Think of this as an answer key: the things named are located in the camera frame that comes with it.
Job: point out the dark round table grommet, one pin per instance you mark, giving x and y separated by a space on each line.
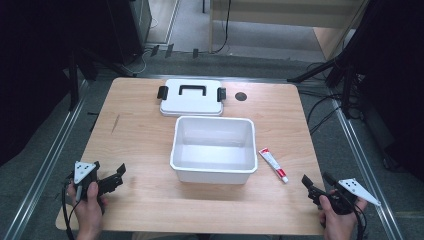
240 96

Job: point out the metal floor rail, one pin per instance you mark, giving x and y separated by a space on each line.
366 166
43 166

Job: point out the black cabinet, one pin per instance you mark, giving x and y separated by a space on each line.
130 30

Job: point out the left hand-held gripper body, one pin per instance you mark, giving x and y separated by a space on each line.
83 171

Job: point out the dark curtain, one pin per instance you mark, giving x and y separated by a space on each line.
33 66
396 83

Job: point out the white plastic storage box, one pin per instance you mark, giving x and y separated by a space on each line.
213 150

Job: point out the black tripod stand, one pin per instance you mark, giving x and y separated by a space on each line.
346 86
73 83

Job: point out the white and red ointment tube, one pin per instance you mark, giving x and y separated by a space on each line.
273 163

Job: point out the person's right hand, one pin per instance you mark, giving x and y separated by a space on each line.
336 221

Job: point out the wooden furniture frame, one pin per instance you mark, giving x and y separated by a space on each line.
300 16

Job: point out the person's left hand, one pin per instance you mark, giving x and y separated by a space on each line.
88 210

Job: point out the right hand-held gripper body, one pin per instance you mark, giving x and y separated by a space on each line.
350 193

